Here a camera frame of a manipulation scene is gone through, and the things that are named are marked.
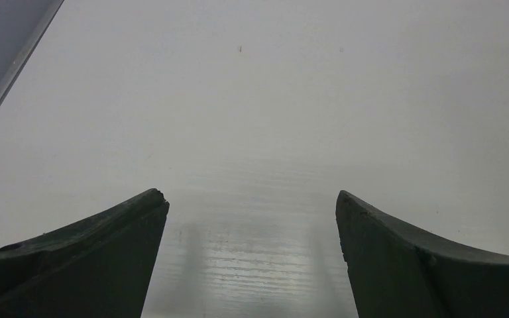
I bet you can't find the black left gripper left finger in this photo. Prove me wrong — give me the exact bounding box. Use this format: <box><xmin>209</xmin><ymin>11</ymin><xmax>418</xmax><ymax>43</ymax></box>
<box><xmin>0</xmin><ymin>188</ymin><xmax>170</xmax><ymax>317</ymax></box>

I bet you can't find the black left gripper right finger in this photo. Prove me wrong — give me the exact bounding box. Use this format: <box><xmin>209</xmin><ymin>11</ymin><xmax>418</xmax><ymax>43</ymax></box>
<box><xmin>335</xmin><ymin>191</ymin><xmax>509</xmax><ymax>317</ymax></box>

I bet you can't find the aluminium table edge rail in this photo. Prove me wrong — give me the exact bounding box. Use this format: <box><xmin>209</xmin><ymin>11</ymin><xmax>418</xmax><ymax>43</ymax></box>
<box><xmin>0</xmin><ymin>1</ymin><xmax>63</xmax><ymax>105</ymax></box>

